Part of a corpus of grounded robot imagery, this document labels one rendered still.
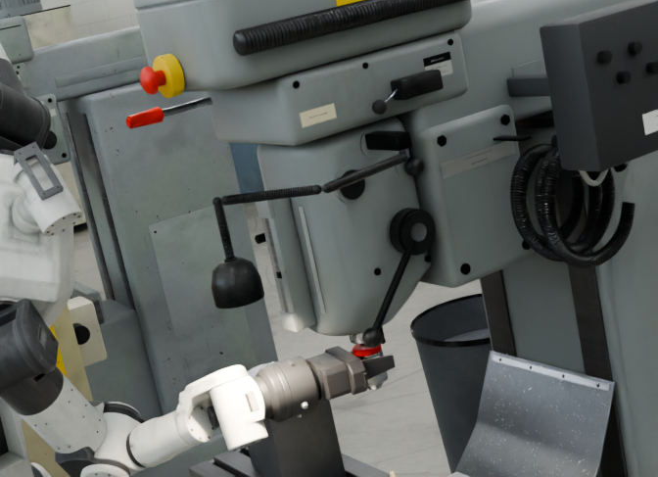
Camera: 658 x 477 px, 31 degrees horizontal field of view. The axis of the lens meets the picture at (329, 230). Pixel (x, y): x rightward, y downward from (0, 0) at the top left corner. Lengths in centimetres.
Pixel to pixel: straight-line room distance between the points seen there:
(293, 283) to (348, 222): 13
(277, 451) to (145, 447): 32
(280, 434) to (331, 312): 43
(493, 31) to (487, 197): 26
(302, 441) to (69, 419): 49
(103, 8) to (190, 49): 978
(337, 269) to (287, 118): 25
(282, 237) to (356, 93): 24
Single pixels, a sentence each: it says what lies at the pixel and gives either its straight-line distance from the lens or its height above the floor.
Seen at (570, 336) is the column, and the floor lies 116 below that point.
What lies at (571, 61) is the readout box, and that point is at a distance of 165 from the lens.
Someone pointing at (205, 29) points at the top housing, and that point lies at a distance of 160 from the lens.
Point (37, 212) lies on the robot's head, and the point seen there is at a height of 160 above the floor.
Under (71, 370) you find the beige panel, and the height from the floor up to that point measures 87.
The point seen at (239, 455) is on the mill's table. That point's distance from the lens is 245.
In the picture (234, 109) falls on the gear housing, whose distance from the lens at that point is 176.
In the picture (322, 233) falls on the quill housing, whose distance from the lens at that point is 173.
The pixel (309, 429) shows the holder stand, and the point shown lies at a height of 106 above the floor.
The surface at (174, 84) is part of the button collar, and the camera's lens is 166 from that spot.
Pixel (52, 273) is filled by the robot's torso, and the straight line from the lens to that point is 185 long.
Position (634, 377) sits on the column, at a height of 110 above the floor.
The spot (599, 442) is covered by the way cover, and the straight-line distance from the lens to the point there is 206.
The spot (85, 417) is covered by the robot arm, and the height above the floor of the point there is 126.
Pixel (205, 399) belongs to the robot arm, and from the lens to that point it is 188.
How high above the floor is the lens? 188
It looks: 13 degrees down
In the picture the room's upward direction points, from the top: 12 degrees counter-clockwise
